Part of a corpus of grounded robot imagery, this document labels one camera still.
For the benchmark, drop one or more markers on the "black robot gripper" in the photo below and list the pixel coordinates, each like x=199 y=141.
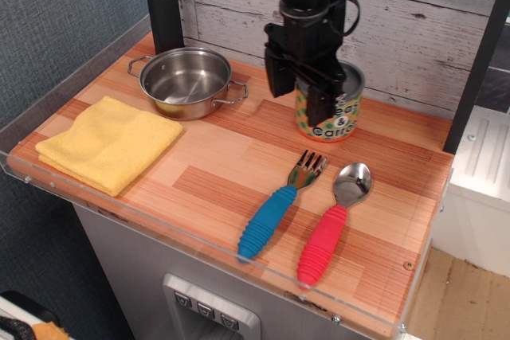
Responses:
x=307 y=51

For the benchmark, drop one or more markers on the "peas and carrots can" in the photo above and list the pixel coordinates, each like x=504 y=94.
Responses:
x=346 y=114

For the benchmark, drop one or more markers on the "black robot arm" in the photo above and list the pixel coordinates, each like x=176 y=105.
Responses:
x=306 y=11

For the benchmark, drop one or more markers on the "clear acrylic counter guard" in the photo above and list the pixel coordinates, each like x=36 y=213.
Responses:
x=201 y=192

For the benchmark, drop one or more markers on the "stainless steel pot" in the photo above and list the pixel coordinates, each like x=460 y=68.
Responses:
x=187 y=83

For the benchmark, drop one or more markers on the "folded yellow cloth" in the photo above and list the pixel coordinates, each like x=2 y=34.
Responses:
x=109 y=145

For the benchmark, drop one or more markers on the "white toy appliance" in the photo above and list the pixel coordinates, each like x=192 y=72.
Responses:
x=472 y=223

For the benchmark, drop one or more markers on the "grey toy cabinet body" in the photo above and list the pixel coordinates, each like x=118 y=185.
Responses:
x=135 y=265

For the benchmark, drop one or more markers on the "silver dispenser button panel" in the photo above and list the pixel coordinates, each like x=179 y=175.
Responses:
x=200 y=314

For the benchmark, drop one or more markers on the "orange and black object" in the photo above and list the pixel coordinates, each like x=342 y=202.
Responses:
x=24 y=318

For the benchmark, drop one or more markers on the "red handled spoon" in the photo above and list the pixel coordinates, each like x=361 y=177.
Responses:
x=351 y=186

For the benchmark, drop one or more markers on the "blue handled fork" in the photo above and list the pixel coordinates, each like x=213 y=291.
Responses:
x=265 y=221

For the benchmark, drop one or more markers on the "dark left post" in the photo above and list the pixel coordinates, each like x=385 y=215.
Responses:
x=165 y=24

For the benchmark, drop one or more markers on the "dark post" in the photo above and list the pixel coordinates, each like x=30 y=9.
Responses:
x=165 y=24
x=476 y=76

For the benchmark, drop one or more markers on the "dark right post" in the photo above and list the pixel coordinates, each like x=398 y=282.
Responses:
x=476 y=76

